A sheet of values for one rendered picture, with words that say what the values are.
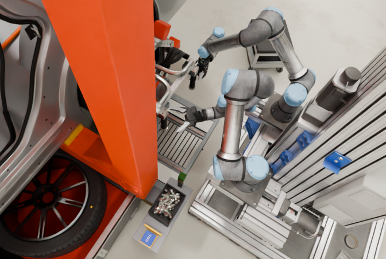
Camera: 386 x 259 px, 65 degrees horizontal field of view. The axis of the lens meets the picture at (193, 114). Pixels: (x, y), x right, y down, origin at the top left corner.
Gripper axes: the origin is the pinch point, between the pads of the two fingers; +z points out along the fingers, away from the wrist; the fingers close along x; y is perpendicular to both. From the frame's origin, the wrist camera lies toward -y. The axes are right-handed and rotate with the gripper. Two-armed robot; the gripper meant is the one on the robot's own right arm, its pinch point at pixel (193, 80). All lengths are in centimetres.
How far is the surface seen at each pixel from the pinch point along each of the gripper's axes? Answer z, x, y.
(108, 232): 97, 0, -44
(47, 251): 121, -20, -33
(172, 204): 66, 26, -26
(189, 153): 15, 13, -77
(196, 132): -4, 9, -76
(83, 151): 69, -33, -15
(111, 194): 76, -15, -56
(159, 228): 80, 26, -38
